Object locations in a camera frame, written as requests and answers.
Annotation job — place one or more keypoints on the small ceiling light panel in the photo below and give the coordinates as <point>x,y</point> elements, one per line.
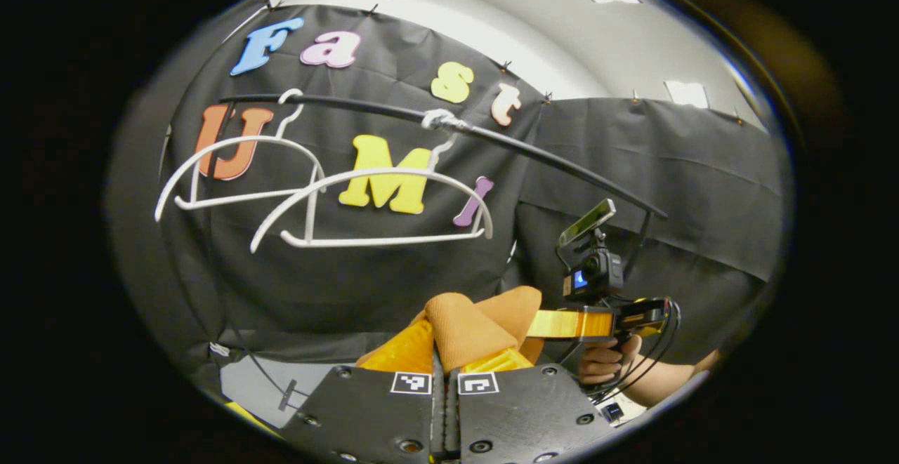
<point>686,94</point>

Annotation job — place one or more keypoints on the black backdrop cloth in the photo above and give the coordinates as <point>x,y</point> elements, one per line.
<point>632,169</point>

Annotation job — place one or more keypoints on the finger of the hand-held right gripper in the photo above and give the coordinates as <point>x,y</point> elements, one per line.
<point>569,324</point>

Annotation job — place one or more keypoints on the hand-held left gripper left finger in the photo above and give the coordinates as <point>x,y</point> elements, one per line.
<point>365,415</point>

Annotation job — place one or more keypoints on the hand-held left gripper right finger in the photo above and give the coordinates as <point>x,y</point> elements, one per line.
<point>527,415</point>

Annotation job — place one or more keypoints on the black clothes rack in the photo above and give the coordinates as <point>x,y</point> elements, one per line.
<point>562,168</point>

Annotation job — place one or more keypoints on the white hanger with taped hook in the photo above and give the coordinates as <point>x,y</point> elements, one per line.
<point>386,241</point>

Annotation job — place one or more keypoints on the white plastic hanger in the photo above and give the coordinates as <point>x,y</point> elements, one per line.
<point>239,199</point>

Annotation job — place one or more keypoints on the brown shirt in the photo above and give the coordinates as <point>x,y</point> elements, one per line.
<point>467,330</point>

